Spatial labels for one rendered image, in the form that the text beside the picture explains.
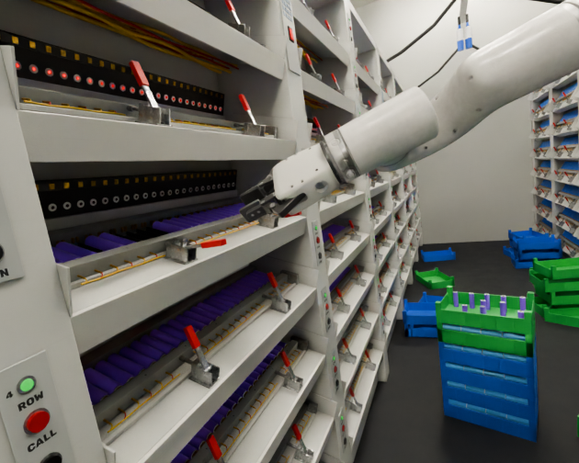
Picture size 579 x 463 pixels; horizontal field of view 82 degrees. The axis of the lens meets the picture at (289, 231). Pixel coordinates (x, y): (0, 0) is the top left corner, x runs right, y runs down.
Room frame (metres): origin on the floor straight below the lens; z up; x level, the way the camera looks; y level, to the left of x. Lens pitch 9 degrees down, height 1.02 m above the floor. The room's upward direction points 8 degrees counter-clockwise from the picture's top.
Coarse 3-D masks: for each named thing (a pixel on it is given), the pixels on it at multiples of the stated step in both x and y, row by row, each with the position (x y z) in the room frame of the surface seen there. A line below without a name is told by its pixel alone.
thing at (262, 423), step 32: (288, 352) 0.81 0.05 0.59; (320, 352) 0.85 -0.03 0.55; (256, 384) 0.68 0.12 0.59; (288, 384) 0.71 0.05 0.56; (224, 416) 0.60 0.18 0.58; (256, 416) 0.61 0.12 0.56; (288, 416) 0.63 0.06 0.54; (192, 448) 0.52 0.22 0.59; (224, 448) 0.54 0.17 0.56; (256, 448) 0.55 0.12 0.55
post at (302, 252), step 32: (256, 0) 0.87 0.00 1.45; (256, 32) 0.88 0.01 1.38; (224, 96) 0.93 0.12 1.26; (256, 96) 0.89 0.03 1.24; (288, 96) 0.85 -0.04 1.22; (256, 160) 0.90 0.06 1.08; (320, 224) 0.93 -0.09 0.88; (288, 256) 0.88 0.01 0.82; (320, 288) 0.87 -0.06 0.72; (320, 320) 0.85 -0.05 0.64; (320, 384) 0.86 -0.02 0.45
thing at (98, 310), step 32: (224, 192) 0.84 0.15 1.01; (64, 224) 0.49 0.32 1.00; (288, 224) 0.75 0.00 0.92; (224, 256) 0.53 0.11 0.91; (256, 256) 0.63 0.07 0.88; (64, 288) 0.30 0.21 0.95; (96, 288) 0.37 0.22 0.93; (128, 288) 0.37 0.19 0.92; (160, 288) 0.41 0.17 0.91; (192, 288) 0.47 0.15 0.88; (96, 320) 0.33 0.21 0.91; (128, 320) 0.37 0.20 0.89
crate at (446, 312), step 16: (448, 288) 1.35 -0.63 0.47; (448, 304) 1.35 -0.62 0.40; (480, 304) 1.29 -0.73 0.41; (496, 304) 1.26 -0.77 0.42; (512, 304) 1.22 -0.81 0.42; (528, 304) 1.18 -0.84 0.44; (448, 320) 1.19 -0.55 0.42; (464, 320) 1.15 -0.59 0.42; (480, 320) 1.12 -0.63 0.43; (496, 320) 1.09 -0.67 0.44; (512, 320) 1.06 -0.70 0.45; (528, 320) 1.03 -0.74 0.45
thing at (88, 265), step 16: (208, 224) 0.59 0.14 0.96; (224, 224) 0.62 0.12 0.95; (240, 224) 0.66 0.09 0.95; (144, 240) 0.47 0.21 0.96; (160, 240) 0.48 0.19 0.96; (192, 240) 0.53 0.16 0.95; (208, 240) 0.55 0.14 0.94; (96, 256) 0.40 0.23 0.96; (112, 256) 0.41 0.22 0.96; (128, 256) 0.43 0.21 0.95; (144, 256) 0.45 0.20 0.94; (160, 256) 0.46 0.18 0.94; (80, 272) 0.37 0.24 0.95; (96, 272) 0.39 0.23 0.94
